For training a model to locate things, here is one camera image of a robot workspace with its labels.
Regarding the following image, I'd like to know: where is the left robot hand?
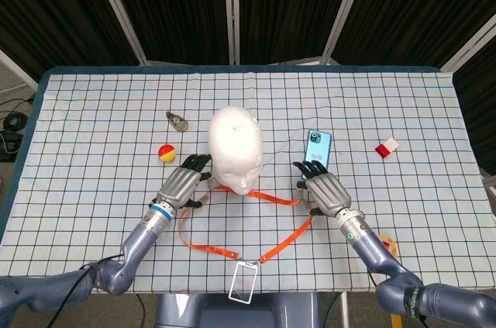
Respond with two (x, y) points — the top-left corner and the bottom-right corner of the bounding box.
(156, 153), (213, 211)

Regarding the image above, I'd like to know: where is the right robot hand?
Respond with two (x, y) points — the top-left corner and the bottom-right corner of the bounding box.
(292, 160), (353, 217)

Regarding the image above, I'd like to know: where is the orange lanyard strap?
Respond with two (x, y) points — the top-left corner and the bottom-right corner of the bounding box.
(177, 185), (315, 265)

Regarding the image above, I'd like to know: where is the clear badge holder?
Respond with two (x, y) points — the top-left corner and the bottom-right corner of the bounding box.
(227, 261), (259, 303)

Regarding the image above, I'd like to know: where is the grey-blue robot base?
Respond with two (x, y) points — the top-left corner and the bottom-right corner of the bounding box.
(154, 292), (322, 328)

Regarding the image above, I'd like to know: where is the white foam mannequin head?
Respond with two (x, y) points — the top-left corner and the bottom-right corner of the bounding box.
(208, 105), (264, 195)

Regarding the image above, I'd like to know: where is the red and yellow ball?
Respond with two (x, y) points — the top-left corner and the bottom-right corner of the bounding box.
(157, 143), (178, 164)

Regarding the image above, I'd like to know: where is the light blue smartphone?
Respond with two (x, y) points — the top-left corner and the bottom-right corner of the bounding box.
(303, 129), (332, 180)

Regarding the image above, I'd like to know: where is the red and white block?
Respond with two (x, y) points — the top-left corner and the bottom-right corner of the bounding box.
(374, 136), (401, 160)

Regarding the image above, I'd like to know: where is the checked white tablecloth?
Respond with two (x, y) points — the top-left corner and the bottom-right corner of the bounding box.
(0, 70), (496, 294)

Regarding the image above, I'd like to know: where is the white table leg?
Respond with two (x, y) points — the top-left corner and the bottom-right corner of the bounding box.
(339, 292), (350, 328)

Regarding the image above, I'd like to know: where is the black power adapter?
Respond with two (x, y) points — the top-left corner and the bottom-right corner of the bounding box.
(0, 129), (24, 162)

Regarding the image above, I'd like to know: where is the black folding screen panel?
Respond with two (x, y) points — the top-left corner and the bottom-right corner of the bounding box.
(323, 0), (496, 72)
(231, 0), (373, 67)
(88, 0), (236, 67)
(0, 0), (146, 73)
(440, 13), (496, 180)

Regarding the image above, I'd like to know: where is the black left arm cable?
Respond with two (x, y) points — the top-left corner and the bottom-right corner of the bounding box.
(57, 253), (127, 328)

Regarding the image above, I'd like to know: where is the black coiled cable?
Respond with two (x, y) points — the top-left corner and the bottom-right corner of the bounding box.
(2, 112), (28, 131)

